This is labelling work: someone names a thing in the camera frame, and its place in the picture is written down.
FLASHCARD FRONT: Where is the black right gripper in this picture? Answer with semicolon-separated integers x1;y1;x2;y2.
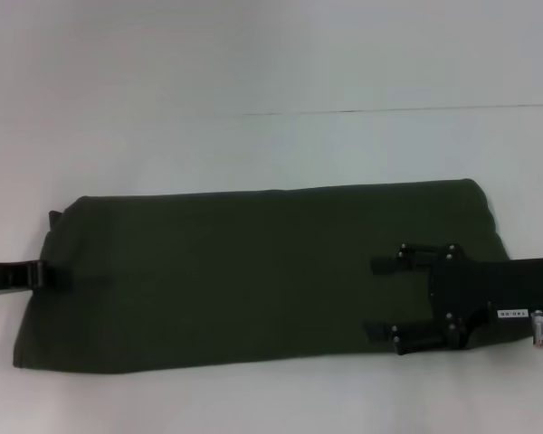
362;242;543;357

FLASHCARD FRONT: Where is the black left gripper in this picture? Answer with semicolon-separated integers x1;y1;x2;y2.
0;260;74;298

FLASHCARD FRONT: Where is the dark green FREE t-shirt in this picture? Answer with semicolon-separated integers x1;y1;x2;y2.
12;178;543;373

